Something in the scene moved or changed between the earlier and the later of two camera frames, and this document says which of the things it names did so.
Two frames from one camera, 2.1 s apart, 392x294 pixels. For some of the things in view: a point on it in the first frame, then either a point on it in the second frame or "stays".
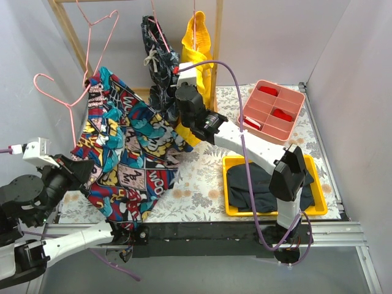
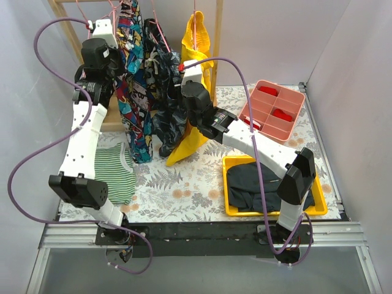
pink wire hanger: (69, 105) → (114, 13)
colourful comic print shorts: (131, 150) → (132, 81)
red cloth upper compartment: (271, 90) stays
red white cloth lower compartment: (252, 123) stays
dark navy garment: (238, 191) stays
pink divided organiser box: (271, 110) stays
